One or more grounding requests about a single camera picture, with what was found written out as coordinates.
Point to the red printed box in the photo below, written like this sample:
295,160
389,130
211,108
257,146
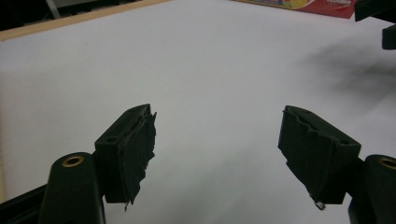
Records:
323,6

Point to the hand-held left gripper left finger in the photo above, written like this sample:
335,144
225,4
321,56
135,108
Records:
124,155

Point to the grey metal stand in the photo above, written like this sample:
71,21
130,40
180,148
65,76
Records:
53,8

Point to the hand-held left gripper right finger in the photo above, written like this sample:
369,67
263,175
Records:
317,155

